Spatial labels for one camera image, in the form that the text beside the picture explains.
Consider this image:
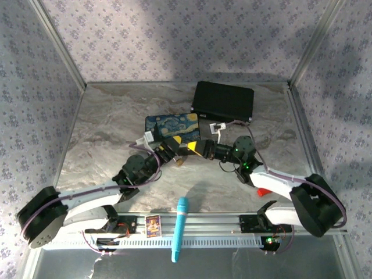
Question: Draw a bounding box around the starry night painted box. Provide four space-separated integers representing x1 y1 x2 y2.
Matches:
144 112 203 148

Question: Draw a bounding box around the black hard case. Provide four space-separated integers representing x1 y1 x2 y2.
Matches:
190 80 255 127

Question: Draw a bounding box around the small colourful picture card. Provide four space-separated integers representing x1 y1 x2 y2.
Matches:
145 214 162 238

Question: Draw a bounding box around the blue marker pen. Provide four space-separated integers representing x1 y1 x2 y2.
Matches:
170 196 190 263

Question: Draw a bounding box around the small lit circuit board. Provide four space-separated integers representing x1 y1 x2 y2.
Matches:
262 235 282 251

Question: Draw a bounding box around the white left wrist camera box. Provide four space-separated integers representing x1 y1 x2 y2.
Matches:
135 131 155 146

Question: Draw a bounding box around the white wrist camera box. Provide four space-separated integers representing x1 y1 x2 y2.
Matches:
135 131 155 146
209 123 227 141

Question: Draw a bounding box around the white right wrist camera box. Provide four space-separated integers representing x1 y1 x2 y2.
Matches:
209 123 227 141

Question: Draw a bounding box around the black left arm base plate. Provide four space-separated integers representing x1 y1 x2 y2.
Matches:
83 215 138 235

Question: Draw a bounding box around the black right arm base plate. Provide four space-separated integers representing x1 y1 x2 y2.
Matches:
238 214 292 234

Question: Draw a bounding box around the aluminium rail beam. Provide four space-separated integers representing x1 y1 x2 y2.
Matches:
58 212 349 237

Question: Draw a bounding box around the white slotted cable duct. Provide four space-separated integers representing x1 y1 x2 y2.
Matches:
43 235 280 251

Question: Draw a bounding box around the aluminium frame post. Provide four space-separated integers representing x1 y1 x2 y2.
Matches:
28 0 87 90
289 0 345 87

